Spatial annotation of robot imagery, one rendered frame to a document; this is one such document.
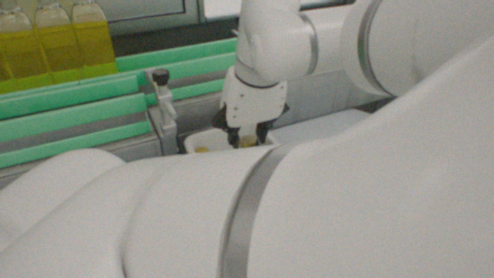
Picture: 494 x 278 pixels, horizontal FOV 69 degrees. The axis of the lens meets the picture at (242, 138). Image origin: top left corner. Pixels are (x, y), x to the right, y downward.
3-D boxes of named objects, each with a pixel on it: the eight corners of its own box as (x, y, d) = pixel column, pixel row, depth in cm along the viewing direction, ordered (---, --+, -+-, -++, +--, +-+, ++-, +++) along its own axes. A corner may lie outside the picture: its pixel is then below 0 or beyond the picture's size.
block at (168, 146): (169, 134, 78) (165, 107, 74) (181, 159, 71) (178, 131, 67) (153, 138, 77) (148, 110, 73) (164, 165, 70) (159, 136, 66)
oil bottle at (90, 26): (123, 96, 79) (99, -6, 66) (126, 109, 74) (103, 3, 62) (95, 101, 77) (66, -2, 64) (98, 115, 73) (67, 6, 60)
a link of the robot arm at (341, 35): (368, 108, 27) (256, 86, 46) (490, 76, 31) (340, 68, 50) (362, -14, 24) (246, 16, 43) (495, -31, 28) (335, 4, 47)
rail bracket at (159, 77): (162, 103, 75) (154, 45, 68) (186, 148, 63) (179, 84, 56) (148, 106, 74) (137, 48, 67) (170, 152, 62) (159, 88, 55)
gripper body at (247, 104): (279, 45, 57) (268, 95, 66) (219, 54, 54) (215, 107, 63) (301, 75, 53) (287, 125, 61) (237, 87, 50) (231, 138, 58)
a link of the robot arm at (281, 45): (350, 32, 39) (270, 46, 36) (323, 102, 47) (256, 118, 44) (287, -34, 47) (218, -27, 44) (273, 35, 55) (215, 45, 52)
